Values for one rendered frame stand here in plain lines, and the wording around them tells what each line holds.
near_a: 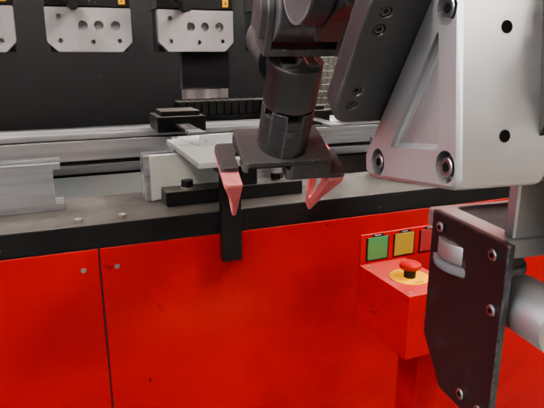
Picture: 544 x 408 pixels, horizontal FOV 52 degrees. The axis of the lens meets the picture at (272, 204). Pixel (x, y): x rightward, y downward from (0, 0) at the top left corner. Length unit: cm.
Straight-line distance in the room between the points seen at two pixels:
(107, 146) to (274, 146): 86
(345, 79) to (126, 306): 87
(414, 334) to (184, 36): 70
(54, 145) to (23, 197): 28
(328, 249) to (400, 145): 89
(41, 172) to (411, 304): 72
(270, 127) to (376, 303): 55
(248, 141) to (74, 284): 56
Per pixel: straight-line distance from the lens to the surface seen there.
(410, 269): 102
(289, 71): 55
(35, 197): 116
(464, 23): 28
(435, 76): 30
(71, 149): 141
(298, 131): 59
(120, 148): 141
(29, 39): 165
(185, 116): 138
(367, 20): 29
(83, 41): 111
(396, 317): 101
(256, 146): 62
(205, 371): 122
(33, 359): 115
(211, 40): 115
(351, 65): 30
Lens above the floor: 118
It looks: 16 degrees down
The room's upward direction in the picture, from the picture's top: straight up
